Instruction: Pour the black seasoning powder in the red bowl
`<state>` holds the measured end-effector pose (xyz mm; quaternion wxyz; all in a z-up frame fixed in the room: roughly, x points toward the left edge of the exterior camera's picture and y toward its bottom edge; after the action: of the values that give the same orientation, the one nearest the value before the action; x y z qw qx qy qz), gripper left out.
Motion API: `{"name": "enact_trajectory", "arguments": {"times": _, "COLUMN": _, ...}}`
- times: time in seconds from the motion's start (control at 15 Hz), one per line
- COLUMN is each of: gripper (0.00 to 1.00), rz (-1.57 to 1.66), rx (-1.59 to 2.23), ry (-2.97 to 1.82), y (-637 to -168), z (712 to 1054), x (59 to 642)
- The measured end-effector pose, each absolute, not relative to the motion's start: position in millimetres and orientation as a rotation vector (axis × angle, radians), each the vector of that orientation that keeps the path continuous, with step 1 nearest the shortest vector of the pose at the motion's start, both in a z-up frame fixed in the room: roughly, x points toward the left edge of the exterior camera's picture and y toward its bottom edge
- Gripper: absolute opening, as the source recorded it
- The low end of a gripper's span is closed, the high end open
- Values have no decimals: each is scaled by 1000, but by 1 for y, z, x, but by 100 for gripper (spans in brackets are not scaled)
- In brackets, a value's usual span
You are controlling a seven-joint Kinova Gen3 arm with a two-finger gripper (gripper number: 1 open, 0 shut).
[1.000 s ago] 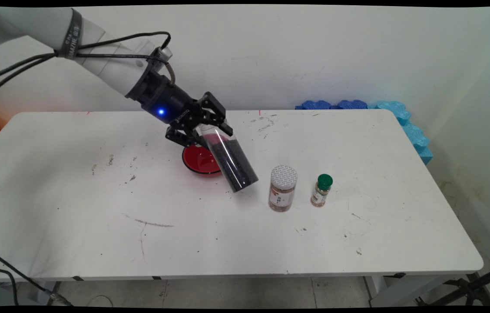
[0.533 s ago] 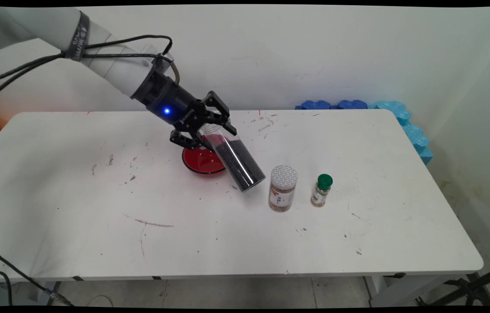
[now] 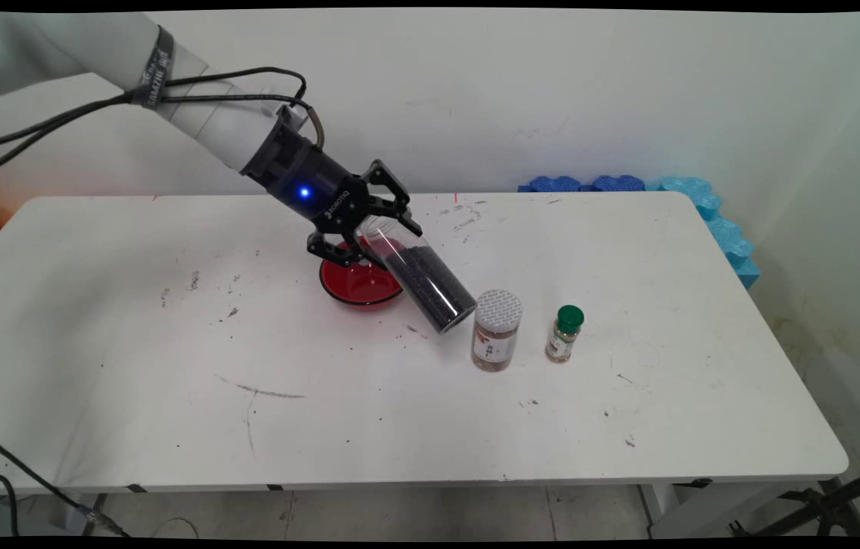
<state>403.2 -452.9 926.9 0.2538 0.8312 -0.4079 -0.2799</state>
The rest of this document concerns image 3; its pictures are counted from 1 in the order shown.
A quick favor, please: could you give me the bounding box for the black tripod stand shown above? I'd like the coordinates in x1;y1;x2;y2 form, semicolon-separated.
731;456;860;538

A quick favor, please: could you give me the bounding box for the red bowl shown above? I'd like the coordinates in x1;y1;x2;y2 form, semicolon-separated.
319;240;406;307

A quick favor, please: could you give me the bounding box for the dark blue foam tile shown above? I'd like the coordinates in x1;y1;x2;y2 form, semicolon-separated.
518;175;583;193
582;175;647;193

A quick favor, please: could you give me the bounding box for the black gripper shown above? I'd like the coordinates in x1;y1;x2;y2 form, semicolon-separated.
239;122;424;269

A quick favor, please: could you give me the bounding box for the white table leg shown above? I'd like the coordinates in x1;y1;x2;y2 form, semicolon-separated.
56;493;107;535
640;483;831;539

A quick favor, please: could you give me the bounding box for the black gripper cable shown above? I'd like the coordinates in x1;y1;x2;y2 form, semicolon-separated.
0;91;324;175

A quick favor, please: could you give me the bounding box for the light blue foam tile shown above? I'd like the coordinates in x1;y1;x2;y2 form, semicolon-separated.
647;177;761;291

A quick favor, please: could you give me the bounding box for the grey velcro strap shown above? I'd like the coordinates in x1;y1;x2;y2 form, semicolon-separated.
129;25;175;109

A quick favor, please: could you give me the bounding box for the small spice bottle green cap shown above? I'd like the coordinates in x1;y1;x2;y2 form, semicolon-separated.
545;305;586;364

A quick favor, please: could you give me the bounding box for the spice jar with patterned lid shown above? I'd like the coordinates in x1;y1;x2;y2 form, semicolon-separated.
471;289;524;373

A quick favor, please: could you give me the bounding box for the clear jar of black grains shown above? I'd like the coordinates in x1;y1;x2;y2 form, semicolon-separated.
358;215;478;335

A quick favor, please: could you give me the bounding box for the black camera cable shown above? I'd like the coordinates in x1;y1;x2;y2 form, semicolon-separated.
0;67;307;153

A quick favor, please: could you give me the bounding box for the thin grey floor wire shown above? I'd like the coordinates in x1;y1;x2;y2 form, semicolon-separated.
152;518;202;539

